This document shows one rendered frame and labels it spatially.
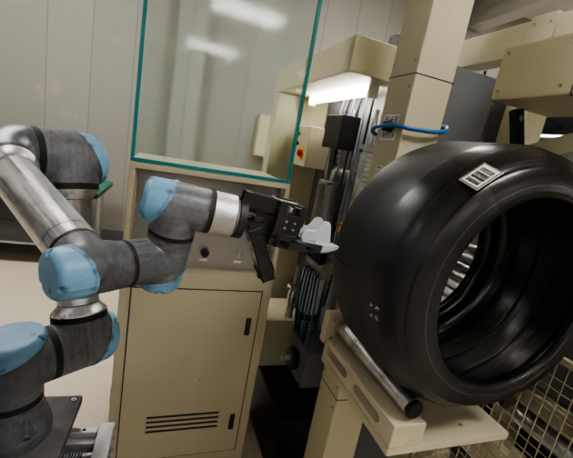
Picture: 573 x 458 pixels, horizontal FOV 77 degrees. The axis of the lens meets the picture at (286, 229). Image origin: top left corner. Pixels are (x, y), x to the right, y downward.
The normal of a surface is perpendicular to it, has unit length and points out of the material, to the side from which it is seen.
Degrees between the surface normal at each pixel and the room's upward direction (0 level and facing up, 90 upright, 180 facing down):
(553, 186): 79
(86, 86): 90
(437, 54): 90
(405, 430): 90
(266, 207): 89
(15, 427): 73
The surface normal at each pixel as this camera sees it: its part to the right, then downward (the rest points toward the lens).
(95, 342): 0.82, 0.02
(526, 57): -0.94, -0.10
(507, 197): 0.24, 0.10
